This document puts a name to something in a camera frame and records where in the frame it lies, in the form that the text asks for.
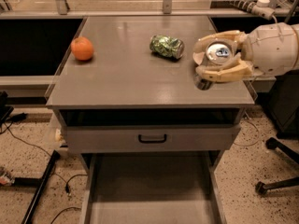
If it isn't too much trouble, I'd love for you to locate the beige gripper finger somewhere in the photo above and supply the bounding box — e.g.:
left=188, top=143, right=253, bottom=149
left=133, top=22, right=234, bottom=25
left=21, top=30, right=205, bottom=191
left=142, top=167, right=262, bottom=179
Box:
left=193, top=30, right=247, bottom=53
left=195, top=53, right=253, bottom=83

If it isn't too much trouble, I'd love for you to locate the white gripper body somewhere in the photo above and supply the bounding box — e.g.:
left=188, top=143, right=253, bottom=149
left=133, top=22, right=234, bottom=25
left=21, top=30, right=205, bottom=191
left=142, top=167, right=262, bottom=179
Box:
left=241, top=22, right=295, bottom=77

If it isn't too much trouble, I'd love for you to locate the silver redbull can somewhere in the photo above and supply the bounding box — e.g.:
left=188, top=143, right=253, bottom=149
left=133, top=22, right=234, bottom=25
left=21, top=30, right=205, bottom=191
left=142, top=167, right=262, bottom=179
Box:
left=194, top=41, right=234, bottom=91

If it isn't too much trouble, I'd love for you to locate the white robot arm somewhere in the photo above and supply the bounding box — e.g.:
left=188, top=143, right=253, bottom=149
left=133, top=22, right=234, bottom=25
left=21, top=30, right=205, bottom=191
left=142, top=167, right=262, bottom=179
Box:
left=193, top=22, right=299, bottom=83

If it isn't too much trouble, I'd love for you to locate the crushed green soda can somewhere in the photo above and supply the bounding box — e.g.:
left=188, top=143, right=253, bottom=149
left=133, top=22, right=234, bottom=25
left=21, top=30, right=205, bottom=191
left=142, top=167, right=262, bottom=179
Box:
left=149, top=35, right=185, bottom=60

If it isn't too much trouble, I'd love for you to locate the grey drawer cabinet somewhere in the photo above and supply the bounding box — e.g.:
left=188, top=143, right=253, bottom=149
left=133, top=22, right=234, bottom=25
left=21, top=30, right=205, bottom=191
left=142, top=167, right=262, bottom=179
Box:
left=44, top=14, right=259, bottom=224

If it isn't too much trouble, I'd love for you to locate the open grey middle drawer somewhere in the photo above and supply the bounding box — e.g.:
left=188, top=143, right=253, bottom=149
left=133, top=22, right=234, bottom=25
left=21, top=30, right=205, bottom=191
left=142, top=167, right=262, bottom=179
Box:
left=79, top=152, right=227, bottom=224

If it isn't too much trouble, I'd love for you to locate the grey top drawer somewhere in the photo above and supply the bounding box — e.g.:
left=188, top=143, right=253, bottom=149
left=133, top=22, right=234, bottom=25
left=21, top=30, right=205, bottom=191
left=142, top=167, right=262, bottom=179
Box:
left=63, top=124, right=240, bottom=154

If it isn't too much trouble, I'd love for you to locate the white power strip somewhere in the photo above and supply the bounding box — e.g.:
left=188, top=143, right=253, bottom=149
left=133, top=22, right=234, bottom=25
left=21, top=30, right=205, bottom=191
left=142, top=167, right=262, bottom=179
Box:
left=223, top=0, right=275, bottom=21

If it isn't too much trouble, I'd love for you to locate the white paper bowl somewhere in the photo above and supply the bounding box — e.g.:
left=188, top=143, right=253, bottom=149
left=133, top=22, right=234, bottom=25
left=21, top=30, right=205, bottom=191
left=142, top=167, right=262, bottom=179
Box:
left=192, top=46, right=206, bottom=65

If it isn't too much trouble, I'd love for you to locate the black office chair base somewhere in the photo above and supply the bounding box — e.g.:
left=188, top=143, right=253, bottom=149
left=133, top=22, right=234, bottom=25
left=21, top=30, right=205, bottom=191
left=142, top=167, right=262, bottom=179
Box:
left=254, top=137, right=299, bottom=196

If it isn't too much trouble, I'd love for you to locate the orange fruit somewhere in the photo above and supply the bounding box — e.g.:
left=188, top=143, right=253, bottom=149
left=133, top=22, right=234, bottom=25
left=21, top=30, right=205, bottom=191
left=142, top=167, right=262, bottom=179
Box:
left=71, top=36, right=94, bottom=61

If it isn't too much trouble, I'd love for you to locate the black floor stand bar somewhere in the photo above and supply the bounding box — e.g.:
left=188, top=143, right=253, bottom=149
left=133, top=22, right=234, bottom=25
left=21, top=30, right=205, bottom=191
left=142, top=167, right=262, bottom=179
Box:
left=13, top=150, right=60, bottom=224

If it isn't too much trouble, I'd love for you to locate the black drawer handle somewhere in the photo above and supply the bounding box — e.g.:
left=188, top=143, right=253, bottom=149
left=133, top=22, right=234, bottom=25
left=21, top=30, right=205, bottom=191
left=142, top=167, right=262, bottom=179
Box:
left=137, top=134, right=167, bottom=144

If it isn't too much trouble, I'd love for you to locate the black floor cable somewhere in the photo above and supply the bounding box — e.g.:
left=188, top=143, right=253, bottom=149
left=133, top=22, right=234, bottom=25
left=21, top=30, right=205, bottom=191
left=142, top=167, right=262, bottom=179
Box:
left=0, top=121, right=88, bottom=224

